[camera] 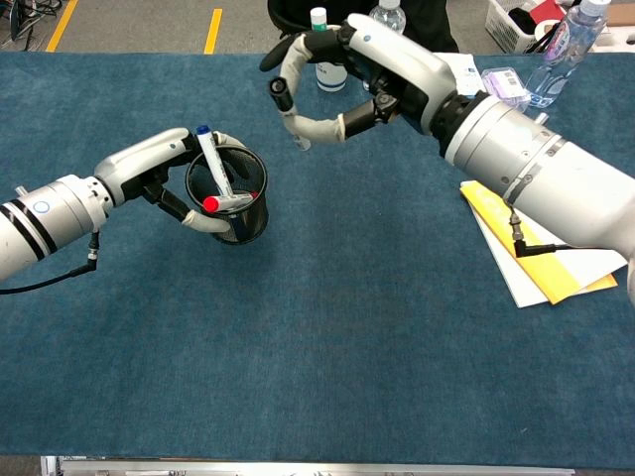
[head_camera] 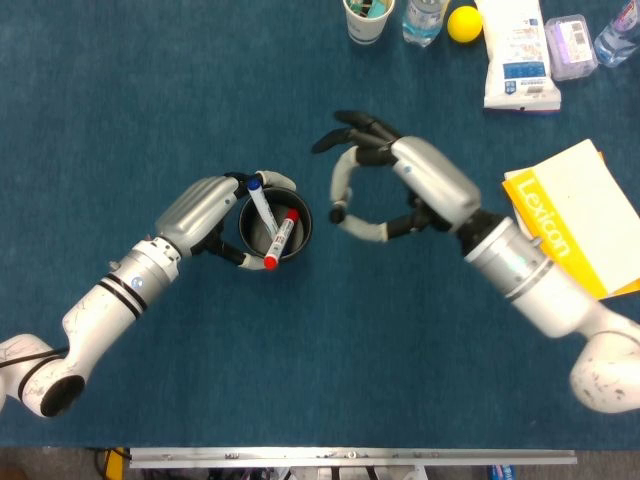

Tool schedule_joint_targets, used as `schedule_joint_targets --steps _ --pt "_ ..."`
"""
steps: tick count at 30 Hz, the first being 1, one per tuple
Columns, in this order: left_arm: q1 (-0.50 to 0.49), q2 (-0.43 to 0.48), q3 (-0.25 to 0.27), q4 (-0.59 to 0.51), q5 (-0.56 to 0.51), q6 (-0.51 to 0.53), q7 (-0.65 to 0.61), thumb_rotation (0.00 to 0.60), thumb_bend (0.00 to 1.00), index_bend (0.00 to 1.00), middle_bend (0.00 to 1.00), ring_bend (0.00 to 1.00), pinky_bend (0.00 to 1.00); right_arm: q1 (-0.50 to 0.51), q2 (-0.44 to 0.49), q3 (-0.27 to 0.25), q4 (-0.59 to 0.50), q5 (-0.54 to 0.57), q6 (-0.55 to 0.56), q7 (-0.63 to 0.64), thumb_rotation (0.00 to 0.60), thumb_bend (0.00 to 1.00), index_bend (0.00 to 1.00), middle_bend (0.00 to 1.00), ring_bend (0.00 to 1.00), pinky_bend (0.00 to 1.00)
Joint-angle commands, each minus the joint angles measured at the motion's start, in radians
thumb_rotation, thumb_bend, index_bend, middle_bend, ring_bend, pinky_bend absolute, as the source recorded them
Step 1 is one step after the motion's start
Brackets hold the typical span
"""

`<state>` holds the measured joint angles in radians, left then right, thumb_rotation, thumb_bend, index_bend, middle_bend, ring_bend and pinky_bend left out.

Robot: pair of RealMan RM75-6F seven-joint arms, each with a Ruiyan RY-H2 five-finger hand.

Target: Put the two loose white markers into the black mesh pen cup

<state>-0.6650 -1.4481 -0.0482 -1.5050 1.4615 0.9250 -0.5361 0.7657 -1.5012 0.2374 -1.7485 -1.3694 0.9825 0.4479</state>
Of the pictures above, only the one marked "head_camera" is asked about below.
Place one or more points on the blue felt table cloth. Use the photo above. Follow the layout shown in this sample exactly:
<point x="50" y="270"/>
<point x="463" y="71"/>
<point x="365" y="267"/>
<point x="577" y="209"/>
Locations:
<point x="320" y="350"/>

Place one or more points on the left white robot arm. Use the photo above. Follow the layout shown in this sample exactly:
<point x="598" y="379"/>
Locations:
<point x="110" y="305"/>

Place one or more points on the aluminium frame rail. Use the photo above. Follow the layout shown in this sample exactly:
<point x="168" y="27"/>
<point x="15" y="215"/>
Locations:
<point x="350" y="457"/>

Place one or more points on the purple clear plastic box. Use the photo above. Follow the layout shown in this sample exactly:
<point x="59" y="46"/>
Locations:
<point x="570" y="47"/>

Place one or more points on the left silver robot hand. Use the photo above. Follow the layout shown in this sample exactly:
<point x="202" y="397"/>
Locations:
<point x="197" y="210"/>

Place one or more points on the black pen cup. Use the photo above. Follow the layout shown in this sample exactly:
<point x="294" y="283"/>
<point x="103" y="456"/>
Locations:
<point x="300" y="235"/>

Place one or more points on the white paper cup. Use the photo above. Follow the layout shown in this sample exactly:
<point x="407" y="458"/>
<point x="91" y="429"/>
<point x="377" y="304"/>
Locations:
<point x="367" y="32"/>

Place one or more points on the red-capped white marker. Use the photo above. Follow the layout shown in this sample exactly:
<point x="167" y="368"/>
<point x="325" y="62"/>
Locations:
<point x="280" y="242"/>

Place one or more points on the yellow white Lexicon booklet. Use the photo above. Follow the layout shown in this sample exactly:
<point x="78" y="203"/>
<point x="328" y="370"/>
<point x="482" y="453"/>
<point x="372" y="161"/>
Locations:
<point x="575" y="215"/>

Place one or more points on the clear bottle purple label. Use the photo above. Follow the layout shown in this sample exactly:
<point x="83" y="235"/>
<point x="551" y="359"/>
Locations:
<point x="617" y="42"/>

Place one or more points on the yellow ball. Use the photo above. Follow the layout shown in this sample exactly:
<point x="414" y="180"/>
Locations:
<point x="465" y="25"/>

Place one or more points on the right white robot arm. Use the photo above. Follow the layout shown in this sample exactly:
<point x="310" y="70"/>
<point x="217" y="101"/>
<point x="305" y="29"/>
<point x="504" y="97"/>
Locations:
<point x="525" y="270"/>

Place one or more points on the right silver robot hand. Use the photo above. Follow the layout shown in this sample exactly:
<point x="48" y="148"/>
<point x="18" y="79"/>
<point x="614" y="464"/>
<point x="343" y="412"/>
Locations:
<point x="440" y="180"/>

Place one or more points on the water bottle blue label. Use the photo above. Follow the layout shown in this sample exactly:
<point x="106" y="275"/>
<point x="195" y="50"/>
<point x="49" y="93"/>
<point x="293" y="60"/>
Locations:
<point x="422" y="25"/>

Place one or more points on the white wet wipes pack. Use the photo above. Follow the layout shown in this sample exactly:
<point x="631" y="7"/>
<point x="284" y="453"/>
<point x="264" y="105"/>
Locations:
<point x="520" y="50"/>

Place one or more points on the blue-capped white marker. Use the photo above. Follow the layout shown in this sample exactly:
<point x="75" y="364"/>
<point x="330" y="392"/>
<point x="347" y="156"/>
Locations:
<point x="260" y="205"/>

